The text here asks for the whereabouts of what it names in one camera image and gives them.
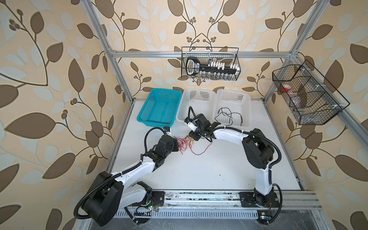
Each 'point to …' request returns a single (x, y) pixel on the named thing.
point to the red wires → (183, 143)
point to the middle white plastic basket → (202, 101)
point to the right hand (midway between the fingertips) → (192, 132)
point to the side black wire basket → (312, 99)
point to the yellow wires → (193, 141)
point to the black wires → (230, 116)
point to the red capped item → (286, 87)
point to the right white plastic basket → (232, 109)
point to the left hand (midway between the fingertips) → (177, 138)
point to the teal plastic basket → (160, 108)
